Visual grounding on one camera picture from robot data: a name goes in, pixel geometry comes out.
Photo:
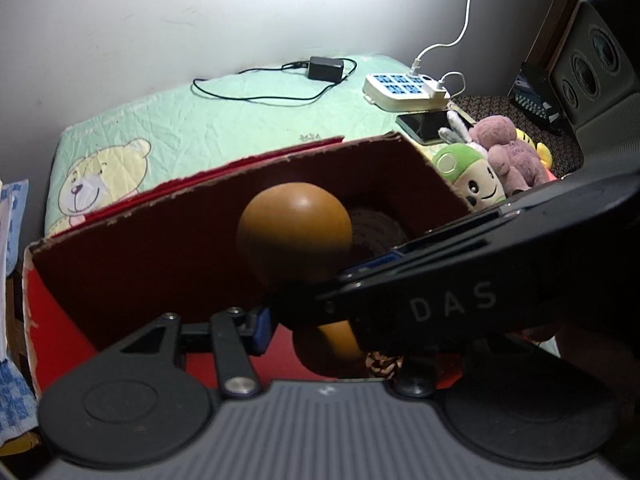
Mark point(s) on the black power adapter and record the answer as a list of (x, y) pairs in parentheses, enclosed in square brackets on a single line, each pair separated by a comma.
[(325, 69)]

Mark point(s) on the black camera sensor box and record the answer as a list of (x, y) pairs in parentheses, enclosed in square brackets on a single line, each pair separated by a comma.
[(596, 75)]

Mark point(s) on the brown wooden massage hammer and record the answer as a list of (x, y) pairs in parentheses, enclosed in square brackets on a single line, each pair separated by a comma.
[(294, 237)]

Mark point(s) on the mauve teddy bear plush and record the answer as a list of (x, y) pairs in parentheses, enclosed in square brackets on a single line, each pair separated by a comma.
[(515, 162)]

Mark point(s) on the white bunny plush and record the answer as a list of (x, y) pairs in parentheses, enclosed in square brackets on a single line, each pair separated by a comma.
[(457, 132)]

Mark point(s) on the green bear print blanket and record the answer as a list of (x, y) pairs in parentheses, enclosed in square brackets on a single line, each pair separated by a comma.
[(181, 132)]

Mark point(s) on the white power strip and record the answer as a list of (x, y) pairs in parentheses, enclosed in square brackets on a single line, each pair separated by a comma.
[(405, 93)]

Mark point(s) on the blue patterned cloth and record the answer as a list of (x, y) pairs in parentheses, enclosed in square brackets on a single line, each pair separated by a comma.
[(18, 403)]

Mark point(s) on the red cardboard box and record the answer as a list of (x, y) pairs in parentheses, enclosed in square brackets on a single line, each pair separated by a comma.
[(172, 248)]

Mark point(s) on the green bean plush toy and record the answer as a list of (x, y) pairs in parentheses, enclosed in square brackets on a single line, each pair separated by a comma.
[(470, 175)]

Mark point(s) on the brown patterned bedside mat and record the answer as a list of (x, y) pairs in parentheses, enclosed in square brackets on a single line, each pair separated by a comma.
[(566, 153)]

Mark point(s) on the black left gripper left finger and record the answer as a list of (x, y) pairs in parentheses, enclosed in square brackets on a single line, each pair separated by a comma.
[(153, 393)]

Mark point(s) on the yellow duck plush toy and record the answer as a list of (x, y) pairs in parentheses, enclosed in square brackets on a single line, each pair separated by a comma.
[(541, 149)]

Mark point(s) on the black smartphone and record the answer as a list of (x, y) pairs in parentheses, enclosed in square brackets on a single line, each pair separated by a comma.
[(423, 128)]

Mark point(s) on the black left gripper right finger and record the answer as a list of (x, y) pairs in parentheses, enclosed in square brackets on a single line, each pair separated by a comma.
[(514, 403)]

